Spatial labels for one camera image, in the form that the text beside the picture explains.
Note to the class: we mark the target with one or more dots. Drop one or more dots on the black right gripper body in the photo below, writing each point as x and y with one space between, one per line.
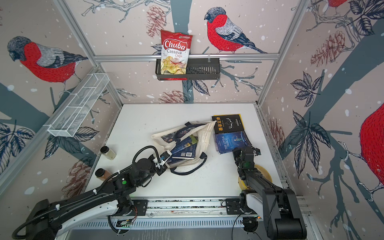
237 155

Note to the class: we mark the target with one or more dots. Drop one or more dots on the black wall basket shelf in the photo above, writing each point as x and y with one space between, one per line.
197 69

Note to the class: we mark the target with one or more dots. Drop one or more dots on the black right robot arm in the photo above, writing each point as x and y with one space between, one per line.
278 208

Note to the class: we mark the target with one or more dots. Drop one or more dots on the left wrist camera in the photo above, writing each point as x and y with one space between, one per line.
164 157

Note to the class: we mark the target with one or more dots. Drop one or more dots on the blue Animal Farm book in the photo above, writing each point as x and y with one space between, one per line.
189 141

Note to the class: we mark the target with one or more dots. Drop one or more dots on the blue Little Prince book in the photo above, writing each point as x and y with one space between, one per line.
227 142

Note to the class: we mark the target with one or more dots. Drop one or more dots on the clear spice jar black lid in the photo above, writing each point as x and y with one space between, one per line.
108 153

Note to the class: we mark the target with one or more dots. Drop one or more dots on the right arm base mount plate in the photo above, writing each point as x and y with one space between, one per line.
236 206

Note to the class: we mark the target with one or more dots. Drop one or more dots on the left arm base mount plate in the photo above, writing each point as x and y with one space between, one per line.
131 208

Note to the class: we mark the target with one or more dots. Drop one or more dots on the cream canvas tote bag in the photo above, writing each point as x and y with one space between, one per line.
166 141

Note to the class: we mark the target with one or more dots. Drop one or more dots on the navy book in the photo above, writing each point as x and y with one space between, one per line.
188 153

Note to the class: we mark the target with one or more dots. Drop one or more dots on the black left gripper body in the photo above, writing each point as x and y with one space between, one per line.
153 169

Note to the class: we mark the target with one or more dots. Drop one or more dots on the red Chuba cassava chips bag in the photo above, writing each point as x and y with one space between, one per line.
174 53

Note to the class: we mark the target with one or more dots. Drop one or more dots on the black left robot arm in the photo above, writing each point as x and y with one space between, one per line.
48 221

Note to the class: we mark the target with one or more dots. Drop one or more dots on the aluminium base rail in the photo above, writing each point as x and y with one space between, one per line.
157 208

